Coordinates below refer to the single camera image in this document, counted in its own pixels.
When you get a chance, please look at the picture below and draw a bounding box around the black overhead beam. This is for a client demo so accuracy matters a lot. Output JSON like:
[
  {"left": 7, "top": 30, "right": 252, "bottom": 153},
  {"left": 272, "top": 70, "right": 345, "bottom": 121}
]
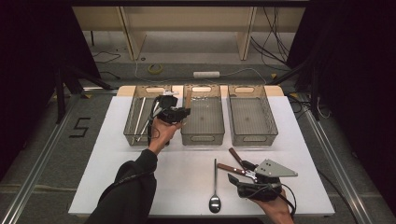
[{"left": 71, "top": 0, "right": 311, "bottom": 7}]

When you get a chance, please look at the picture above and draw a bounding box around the metal floor rail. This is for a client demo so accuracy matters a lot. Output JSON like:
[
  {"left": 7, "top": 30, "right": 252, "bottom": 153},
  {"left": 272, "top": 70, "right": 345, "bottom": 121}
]
[
  {"left": 0, "top": 92, "right": 82, "bottom": 224},
  {"left": 303, "top": 102, "right": 375, "bottom": 224}
]

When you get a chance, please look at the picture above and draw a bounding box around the person's left hand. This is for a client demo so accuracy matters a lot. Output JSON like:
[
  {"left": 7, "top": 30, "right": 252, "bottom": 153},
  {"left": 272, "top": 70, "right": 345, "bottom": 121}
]
[{"left": 148, "top": 118, "right": 183, "bottom": 156}]

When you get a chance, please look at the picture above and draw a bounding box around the hand-held gripper cable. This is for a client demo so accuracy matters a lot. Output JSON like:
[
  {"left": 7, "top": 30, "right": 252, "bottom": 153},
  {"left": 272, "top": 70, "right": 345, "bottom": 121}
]
[
  {"left": 248, "top": 181, "right": 298, "bottom": 217},
  {"left": 113, "top": 102, "right": 162, "bottom": 188}
]

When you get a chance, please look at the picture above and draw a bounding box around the metal spoon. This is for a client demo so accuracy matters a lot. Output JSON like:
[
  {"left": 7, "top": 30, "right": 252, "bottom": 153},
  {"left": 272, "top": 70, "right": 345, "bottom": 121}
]
[{"left": 208, "top": 158, "right": 222, "bottom": 215}]

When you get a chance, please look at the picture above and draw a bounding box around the smoky clear plastic bin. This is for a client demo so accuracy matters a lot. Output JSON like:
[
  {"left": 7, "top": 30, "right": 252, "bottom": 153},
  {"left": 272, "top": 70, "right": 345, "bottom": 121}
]
[
  {"left": 227, "top": 84, "right": 279, "bottom": 147},
  {"left": 122, "top": 84, "right": 174, "bottom": 147},
  {"left": 180, "top": 83, "right": 226, "bottom": 147}
]

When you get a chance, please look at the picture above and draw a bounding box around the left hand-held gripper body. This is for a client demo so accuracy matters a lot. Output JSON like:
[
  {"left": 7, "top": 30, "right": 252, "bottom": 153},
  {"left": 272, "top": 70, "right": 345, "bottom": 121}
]
[{"left": 152, "top": 91, "right": 180, "bottom": 123}]

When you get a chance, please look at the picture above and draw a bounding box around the beige wooden shelf unit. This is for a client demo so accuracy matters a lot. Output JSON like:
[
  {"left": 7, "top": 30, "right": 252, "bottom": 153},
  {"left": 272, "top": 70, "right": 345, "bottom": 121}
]
[{"left": 73, "top": 6, "right": 306, "bottom": 62}]

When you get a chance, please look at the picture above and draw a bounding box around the black floor cable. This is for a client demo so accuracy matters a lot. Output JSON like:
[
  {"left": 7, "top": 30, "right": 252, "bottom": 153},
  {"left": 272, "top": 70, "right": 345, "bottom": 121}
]
[{"left": 317, "top": 169, "right": 359, "bottom": 224}]

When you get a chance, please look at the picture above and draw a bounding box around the white power strip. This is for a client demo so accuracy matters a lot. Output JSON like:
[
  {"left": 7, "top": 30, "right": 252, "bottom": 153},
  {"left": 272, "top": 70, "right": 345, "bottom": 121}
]
[{"left": 192, "top": 71, "right": 221, "bottom": 79}]

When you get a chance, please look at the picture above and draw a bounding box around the fork with wooden handle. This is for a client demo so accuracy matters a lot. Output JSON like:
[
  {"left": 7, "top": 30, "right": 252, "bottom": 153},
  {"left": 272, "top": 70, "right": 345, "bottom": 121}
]
[
  {"left": 217, "top": 162, "right": 258, "bottom": 181},
  {"left": 228, "top": 147, "right": 250, "bottom": 171}
]

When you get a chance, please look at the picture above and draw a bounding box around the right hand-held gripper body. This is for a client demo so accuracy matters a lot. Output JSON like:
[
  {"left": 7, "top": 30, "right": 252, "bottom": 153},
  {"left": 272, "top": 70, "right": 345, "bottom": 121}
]
[{"left": 236, "top": 159, "right": 299, "bottom": 201}]

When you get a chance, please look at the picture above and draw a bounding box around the person's right hand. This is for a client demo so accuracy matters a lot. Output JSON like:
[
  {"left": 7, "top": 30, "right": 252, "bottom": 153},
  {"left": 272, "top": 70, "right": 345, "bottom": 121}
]
[{"left": 251, "top": 189, "right": 295, "bottom": 224}]

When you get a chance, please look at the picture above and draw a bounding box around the right hand-held gripper cable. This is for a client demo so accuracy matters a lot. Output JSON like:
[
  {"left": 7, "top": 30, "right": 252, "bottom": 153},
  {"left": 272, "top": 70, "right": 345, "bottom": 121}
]
[{"left": 248, "top": 181, "right": 298, "bottom": 217}]

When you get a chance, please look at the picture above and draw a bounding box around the black stand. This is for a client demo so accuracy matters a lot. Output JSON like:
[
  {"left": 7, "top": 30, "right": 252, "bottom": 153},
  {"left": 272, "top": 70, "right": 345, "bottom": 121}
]
[
  {"left": 267, "top": 59, "right": 322, "bottom": 121},
  {"left": 54, "top": 64, "right": 115, "bottom": 124}
]

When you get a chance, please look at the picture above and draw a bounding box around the black curtain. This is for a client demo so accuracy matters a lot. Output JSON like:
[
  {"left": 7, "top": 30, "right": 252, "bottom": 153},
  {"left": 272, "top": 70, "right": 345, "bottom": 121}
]
[
  {"left": 0, "top": 0, "right": 102, "bottom": 181},
  {"left": 286, "top": 0, "right": 396, "bottom": 206}
]

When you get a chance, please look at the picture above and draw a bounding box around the thin black cable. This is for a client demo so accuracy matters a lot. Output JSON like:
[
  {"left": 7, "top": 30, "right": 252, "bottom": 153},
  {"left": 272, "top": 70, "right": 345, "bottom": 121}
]
[
  {"left": 100, "top": 70, "right": 121, "bottom": 80},
  {"left": 92, "top": 50, "right": 121, "bottom": 65}
]

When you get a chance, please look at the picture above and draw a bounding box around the yellow tape roll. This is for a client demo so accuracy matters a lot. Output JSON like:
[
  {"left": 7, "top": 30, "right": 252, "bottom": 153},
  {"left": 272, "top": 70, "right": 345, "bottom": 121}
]
[{"left": 147, "top": 63, "right": 163, "bottom": 76}]

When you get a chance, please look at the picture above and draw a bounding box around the left hand-held gripper cable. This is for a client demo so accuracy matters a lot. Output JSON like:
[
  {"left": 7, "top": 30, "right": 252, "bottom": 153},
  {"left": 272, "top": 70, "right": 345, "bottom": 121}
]
[{"left": 113, "top": 102, "right": 162, "bottom": 188}]

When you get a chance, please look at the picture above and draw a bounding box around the black cable bundle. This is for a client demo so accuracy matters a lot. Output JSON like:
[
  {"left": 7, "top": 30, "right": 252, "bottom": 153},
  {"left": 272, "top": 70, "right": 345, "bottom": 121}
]
[{"left": 250, "top": 7, "right": 291, "bottom": 64}]

